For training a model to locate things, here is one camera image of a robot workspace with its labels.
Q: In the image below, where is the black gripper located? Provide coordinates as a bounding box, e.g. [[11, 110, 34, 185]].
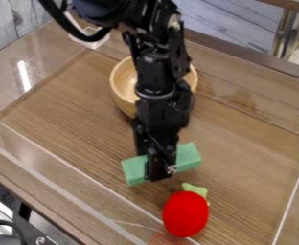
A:
[[133, 80, 196, 182]]

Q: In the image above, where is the metal chair frame background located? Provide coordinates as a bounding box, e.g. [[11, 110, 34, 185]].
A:
[[273, 10, 299, 60]]

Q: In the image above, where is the wooden brown bowl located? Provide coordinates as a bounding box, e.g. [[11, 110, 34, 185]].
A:
[[109, 56, 200, 119]]

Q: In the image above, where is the black table leg clamp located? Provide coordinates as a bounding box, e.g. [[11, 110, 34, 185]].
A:
[[0, 202, 59, 245]]

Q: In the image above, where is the red felt strawberry toy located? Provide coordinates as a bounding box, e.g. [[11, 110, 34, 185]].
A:
[[163, 183, 210, 238]]

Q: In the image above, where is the black cable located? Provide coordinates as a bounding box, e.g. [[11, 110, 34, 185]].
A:
[[39, 0, 115, 43]]

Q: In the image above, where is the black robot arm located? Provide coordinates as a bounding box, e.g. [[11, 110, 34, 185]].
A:
[[73, 0, 196, 181]]

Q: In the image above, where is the green rectangular block stick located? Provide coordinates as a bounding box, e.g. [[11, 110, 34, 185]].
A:
[[122, 143, 202, 187]]

